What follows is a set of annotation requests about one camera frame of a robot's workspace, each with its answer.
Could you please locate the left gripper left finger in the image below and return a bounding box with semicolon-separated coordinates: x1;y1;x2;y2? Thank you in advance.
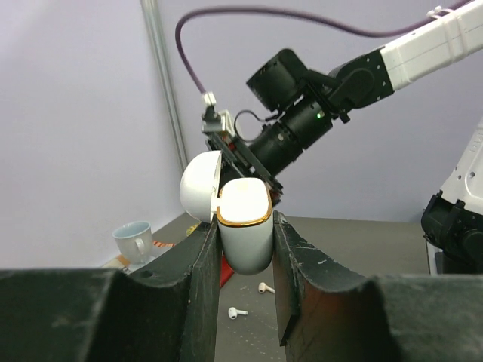
1;223;221;361

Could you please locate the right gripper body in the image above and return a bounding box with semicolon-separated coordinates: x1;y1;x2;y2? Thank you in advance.
206;135;283;206

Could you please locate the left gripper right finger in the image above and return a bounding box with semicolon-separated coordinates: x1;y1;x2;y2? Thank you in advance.
272;212;482;361

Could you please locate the white earbud charging case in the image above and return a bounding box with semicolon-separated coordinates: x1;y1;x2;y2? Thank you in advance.
179;151;274;275

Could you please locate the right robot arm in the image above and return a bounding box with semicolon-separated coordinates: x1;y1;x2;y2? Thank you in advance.
208;1;482;204

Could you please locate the white earbud right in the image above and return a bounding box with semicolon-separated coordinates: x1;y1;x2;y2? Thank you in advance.
227;307;249;320

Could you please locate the beige earbud right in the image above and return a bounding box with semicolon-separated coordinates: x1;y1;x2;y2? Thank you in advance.
258;282;275;293

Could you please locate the patchwork placemat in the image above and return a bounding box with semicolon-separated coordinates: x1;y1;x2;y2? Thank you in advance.
101;222;235;290

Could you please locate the light blue cup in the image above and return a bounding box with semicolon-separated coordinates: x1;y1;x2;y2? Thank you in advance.
112;221;153;265

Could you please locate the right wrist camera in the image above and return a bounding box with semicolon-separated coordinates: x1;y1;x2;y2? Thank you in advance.
202;92;235;144

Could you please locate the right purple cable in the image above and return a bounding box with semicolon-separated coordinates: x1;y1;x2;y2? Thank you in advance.
174;0;469;95

